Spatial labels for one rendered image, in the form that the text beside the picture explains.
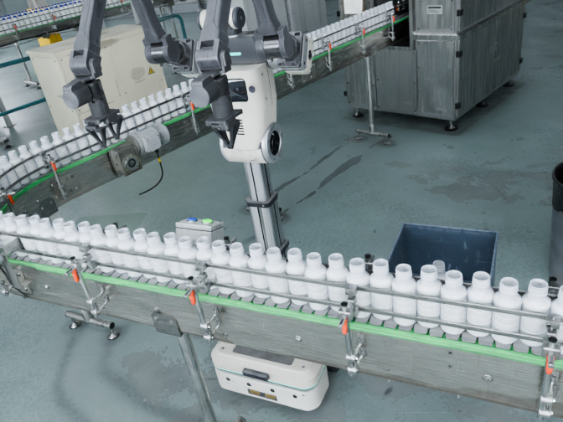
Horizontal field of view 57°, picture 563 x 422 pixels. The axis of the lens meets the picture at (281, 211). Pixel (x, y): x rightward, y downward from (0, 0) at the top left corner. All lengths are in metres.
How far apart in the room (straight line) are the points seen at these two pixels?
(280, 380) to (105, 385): 1.00
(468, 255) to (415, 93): 3.34
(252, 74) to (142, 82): 3.93
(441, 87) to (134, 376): 3.52
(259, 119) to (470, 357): 1.09
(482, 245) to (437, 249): 0.15
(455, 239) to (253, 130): 0.82
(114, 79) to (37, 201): 2.93
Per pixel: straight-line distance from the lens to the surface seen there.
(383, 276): 1.31
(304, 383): 2.30
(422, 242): 1.89
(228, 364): 2.44
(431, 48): 4.89
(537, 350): 1.35
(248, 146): 1.97
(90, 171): 2.93
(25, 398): 3.11
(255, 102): 1.89
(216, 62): 1.37
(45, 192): 2.84
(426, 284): 1.29
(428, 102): 5.04
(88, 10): 1.73
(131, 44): 5.66
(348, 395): 2.53
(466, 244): 1.86
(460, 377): 1.42
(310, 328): 1.45
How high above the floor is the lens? 1.94
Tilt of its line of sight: 29 degrees down
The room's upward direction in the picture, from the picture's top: 10 degrees counter-clockwise
